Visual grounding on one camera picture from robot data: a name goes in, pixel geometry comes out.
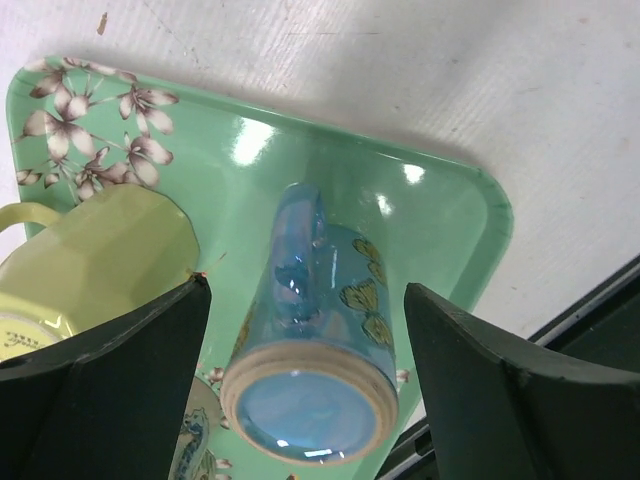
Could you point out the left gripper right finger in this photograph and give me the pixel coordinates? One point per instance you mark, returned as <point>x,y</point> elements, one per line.
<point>501,407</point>

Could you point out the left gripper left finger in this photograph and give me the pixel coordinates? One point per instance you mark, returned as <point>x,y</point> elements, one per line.
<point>107,403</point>

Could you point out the pale green mug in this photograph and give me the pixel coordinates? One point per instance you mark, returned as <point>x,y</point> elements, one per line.
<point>118,250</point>

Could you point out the blue floral mug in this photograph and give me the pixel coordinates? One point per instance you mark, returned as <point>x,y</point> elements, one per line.
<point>312,376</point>

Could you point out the cream dragon mug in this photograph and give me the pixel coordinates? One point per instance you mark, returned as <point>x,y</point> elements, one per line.
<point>192,458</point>

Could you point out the green floral tray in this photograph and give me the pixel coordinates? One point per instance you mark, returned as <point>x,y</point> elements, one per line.
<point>435,221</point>

